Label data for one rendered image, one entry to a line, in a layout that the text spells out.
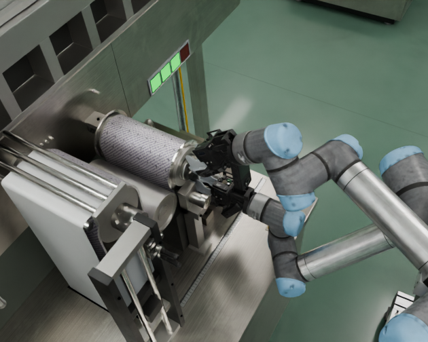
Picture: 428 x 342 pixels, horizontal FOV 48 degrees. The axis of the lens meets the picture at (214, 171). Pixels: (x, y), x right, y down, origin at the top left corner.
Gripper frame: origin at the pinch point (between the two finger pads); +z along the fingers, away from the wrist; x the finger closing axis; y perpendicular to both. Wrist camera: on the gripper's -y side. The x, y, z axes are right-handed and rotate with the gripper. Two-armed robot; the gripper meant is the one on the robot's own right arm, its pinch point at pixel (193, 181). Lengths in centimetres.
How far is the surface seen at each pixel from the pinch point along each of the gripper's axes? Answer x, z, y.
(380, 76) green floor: -206, -12, -109
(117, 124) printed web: 6.5, 18.5, 22.2
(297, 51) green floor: -206, 50, -109
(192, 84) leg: -71, 50, -36
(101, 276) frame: 48, -14, 35
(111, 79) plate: -6.0, 30.1, 24.1
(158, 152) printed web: 9.1, 3.0, 21.4
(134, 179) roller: 15.3, 8.0, 13.8
